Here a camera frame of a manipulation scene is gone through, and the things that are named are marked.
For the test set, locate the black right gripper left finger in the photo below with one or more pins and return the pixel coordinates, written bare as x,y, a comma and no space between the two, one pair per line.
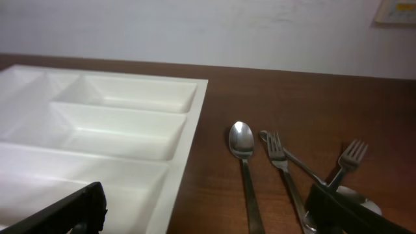
83,211

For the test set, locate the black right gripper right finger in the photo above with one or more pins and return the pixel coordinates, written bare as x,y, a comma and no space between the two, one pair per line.
334,213

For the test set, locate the white plastic cutlery tray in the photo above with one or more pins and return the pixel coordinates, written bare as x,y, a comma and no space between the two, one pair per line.
63,129

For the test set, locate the large steel spoon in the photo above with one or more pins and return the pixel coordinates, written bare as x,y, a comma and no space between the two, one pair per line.
241,145

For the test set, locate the steel fork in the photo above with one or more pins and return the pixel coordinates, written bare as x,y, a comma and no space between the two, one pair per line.
279,160
349,161

